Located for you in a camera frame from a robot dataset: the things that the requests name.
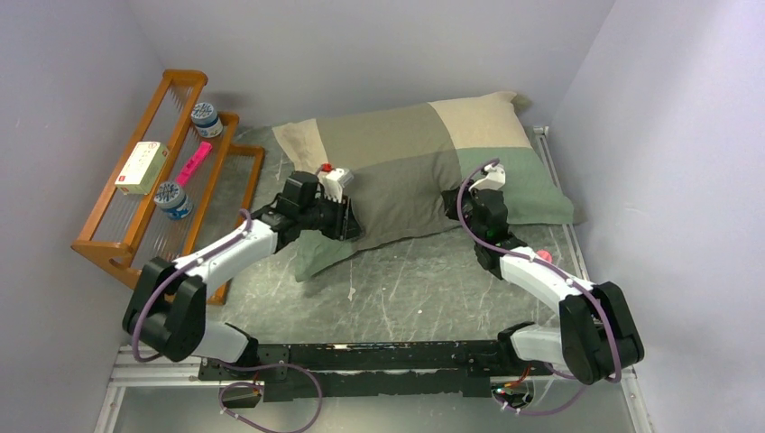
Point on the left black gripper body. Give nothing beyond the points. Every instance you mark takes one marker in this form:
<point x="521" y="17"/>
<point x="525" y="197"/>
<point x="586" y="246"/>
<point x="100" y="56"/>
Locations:
<point x="327" y="216"/>

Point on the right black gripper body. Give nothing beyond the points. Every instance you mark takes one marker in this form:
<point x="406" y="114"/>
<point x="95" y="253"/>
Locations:
<point x="467" y="204"/>

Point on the patchwork green beige pillowcase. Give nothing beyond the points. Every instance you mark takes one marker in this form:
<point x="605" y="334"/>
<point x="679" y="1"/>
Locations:
<point x="403" y="160"/>

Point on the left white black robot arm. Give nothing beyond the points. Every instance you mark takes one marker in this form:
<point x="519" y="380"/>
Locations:
<point x="167" y="313"/>

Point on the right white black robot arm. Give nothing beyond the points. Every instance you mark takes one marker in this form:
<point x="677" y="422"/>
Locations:
<point x="596" y="336"/>

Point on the pink small bottle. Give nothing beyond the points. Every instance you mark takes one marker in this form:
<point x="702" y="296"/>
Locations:
<point x="545" y="255"/>

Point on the pink marker pen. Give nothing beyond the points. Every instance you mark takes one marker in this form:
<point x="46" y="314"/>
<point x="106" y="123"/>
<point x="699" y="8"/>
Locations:
<point x="193" y="163"/>

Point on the wooden slatted rack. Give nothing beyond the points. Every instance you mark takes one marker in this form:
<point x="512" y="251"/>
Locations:
<point x="123" y="232"/>

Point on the blue white round jar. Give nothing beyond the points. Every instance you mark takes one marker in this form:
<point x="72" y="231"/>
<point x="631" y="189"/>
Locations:
<point x="206" y="120"/>

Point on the black base crossbar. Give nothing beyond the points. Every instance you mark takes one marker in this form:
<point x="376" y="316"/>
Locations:
<point x="470" y="368"/>

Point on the white cardboard box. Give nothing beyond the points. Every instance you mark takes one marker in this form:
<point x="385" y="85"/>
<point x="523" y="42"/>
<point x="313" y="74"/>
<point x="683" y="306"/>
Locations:
<point x="142" y="168"/>

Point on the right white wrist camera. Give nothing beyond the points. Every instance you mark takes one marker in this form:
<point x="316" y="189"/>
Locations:
<point x="494" y="178"/>

